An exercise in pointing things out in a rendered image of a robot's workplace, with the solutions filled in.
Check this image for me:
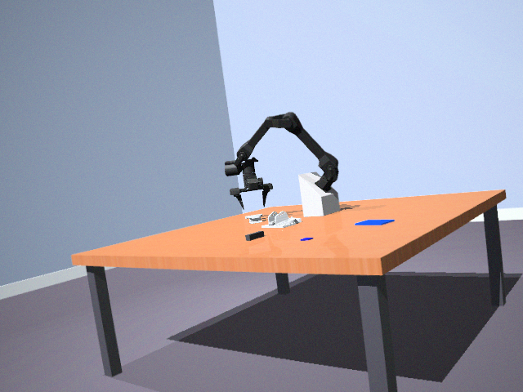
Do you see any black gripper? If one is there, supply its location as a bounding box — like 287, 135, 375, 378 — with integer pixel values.
230, 172, 273, 210

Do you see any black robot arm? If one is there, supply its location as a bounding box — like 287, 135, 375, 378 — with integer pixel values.
225, 111, 339, 193

